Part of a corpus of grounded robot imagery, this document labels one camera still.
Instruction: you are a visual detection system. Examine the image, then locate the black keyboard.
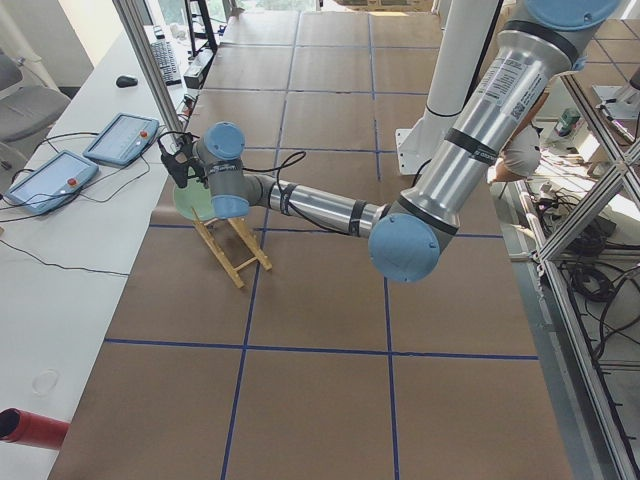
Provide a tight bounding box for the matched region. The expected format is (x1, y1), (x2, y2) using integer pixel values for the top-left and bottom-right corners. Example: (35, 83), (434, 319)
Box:
(150, 40), (181, 85)

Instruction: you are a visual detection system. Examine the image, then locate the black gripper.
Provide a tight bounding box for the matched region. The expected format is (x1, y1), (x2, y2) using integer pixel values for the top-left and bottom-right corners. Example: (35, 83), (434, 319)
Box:
(157, 131), (200, 188)

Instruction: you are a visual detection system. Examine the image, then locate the blue teach pendant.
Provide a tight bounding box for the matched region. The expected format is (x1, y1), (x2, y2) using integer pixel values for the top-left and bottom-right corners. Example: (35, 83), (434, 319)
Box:
(83, 113), (159, 166)
(4, 150), (99, 214)

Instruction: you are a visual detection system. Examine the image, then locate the wooden dish rack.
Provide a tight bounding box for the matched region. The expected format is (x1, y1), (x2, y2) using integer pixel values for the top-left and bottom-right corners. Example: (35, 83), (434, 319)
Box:
(191, 207), (273, 288)

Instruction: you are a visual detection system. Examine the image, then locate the red cylinder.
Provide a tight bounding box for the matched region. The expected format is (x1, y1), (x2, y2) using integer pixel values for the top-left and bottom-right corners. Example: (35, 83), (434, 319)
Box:
(1, 408), (69, 450)

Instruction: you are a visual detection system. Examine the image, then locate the far blue teach pendant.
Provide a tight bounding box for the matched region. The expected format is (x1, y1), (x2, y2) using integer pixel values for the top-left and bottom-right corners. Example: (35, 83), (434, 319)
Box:
(83, 113), (159, 166)

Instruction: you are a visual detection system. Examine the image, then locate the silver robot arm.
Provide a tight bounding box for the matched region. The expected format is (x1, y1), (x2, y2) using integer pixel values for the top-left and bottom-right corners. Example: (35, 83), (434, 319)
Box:
(161, 1), (616, 282)

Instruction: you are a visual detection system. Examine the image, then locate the grey office chair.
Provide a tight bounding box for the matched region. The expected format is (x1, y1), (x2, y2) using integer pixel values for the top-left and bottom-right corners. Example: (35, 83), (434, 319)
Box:
(1, 52), (71, 154)

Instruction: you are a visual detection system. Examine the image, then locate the aluminium frame post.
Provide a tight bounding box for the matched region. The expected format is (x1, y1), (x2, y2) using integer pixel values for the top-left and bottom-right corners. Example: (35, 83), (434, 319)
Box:
(113, 0), (186, 131)

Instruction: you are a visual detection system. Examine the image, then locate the black computer mouse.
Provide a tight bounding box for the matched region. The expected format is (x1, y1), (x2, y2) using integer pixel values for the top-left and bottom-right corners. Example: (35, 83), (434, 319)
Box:
(116, 75), (138, 88)

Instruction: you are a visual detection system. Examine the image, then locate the near blue teach pendant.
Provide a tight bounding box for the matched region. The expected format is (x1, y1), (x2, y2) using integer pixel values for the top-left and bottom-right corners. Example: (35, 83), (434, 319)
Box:
(4, 150), (99, 214)

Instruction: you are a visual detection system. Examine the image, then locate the light green ceramic plate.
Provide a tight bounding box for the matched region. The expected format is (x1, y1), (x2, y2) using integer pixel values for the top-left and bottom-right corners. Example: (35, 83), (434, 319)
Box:
(173, 179), (215, 221)

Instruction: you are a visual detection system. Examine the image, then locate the person in beige clothes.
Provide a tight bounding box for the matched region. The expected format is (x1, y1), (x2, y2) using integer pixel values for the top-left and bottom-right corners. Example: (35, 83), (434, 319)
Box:
(487, 90), (549, 184)

